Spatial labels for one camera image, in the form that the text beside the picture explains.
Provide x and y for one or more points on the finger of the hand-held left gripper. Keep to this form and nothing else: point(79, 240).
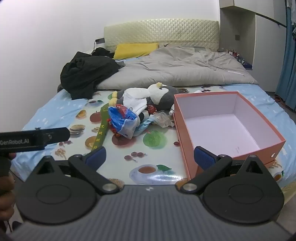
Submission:
point(57, 135)

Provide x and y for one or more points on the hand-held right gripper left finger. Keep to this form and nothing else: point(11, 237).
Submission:
point(97, 157)

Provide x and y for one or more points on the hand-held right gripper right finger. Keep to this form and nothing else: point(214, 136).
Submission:
point(203, 158)

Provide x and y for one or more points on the pink cardboard box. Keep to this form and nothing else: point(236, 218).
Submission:
point(219, 129)

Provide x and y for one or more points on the blue plastic bag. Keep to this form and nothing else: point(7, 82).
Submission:
point(122, 120)

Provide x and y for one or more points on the blue face mask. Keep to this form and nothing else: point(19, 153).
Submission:
point(144, 125)

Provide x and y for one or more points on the small panda plush toy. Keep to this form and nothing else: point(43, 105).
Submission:
point(144, 115)

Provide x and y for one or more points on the white waffle towel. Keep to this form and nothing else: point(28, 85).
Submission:
point(135, 102)

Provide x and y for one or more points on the red foil packet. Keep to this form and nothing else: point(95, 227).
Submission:
point(151, 109)

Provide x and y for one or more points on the person's left hand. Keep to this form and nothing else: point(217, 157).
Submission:
point(9, 197)

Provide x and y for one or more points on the green printed strip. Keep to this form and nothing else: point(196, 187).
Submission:
point(100, 133)

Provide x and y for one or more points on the light blue bed sheet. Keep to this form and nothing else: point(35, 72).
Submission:
point(46, 113)

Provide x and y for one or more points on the crumpled clear plastic wrapper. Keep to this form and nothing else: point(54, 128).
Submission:
point(163, 119)

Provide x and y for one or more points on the white plastic bottle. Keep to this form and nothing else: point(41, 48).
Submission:
point(171, 111)

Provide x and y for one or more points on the black jacket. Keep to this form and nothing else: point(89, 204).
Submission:
point(87, 71)

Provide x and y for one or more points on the grey penguin plush toy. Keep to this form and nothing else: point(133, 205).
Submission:
point(166, 97)

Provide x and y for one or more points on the grey duvet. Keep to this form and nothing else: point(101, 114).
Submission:
point(180, 67)

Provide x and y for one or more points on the black cloth bundle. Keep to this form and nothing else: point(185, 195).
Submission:
point(101, 52)

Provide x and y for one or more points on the row of small bottles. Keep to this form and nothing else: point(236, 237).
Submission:
point(235, 54)

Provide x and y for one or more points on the yellow pillow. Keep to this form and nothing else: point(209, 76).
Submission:
point(134, 49)

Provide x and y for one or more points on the blue curtain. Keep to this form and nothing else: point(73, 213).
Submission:
point(288, 69)

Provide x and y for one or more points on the cream quilted headboard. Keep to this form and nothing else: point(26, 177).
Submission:
point(161, 31)

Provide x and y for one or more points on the black wall device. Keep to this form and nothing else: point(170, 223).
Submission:
point(100, 41)

